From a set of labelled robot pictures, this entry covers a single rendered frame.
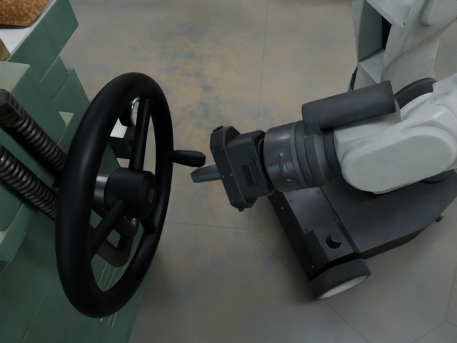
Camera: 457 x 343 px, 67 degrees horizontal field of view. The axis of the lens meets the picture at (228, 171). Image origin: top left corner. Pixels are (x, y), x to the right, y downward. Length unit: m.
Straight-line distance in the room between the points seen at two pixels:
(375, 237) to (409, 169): 0.81
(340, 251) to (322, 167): 0.69
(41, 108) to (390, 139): 0.35
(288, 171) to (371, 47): 0.46
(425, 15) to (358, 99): 0.27
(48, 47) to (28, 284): 0.36
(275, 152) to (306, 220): 0.71
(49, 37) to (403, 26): 0.54
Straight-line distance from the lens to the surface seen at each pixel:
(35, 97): 0.40
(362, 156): 0.38
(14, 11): 0.58
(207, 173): 0.50
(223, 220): 1.30
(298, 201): 1.15
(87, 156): 0.31
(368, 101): 0.39
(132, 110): 0.71
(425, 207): 1.31
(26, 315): 0.66
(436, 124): 0.37
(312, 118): 0.40
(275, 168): 0.42
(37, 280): 0.65
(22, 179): 0.37
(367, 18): 0.76
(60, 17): 0.62
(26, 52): 0.55
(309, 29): 2.15
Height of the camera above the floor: 1.18
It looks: 57 degrees down
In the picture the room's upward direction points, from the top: straight up
